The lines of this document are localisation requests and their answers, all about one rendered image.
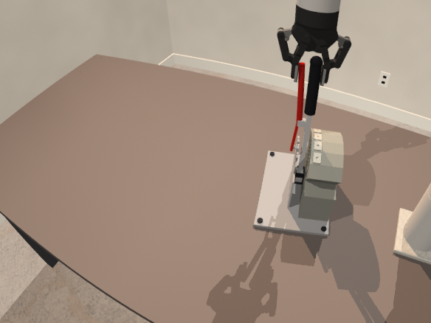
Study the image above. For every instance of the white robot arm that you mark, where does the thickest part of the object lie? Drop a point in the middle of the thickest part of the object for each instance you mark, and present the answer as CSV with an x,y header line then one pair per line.
x,y
417,229

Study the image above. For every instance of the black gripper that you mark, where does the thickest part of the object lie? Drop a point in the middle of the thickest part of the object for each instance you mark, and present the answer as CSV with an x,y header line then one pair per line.
x,y
311,40

